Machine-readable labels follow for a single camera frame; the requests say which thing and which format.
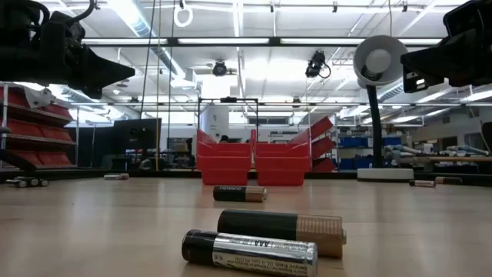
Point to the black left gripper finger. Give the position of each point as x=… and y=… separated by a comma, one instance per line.
x=107, y=71

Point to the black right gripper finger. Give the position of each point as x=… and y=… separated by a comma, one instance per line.
x=423, y=79
x=430, y=54

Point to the black copper AA battery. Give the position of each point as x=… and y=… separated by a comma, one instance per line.
x=238, y=193
x=269, y=223
x=38, y=182
x=447, y=180

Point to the silver AAA battery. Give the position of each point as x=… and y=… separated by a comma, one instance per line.
x=116, y=176
x=15, y=183
x=422, y=183
x=250, y=252

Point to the red plastic bin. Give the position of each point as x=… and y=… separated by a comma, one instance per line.
x=225, y=165
x=282, y=165

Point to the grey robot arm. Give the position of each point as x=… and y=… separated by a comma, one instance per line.
x=467, y=149
x=403, y=149

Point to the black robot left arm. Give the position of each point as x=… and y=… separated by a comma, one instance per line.
x=15, y=57

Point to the white plastic part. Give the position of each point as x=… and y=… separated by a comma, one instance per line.
x=38, y=98

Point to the white desk lamp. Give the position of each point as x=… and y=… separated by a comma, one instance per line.
x=376, y=127

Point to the black monitor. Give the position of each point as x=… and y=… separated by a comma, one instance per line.
x=136, y=132

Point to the red bin storage rack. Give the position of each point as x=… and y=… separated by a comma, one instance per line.
x=322, y=146
x=23, y=129

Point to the wooden workbench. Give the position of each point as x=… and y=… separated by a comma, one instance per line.
x=453, y=159

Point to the blue storage bin shelf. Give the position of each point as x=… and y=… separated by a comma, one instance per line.
x=351, y=142

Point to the round black ceiling fixture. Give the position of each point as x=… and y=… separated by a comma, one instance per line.
x=220, y=69

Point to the black overhead light bar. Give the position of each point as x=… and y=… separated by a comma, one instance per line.
x=223, y=41

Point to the white round column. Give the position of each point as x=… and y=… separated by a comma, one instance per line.
x=215, y=123

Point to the person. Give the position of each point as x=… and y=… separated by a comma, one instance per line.
x=224, y=139

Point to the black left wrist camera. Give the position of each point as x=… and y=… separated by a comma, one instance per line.
x=65, y=27

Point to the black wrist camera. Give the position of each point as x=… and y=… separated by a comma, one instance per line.
x=65, y=27
x=469, y=17

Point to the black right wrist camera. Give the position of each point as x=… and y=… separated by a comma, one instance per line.
x=469, y=17

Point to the black ceiling camera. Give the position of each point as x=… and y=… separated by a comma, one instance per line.
x=316, y=63

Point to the black aluminium table frame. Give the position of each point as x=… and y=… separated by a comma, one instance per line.
x=153, y=174

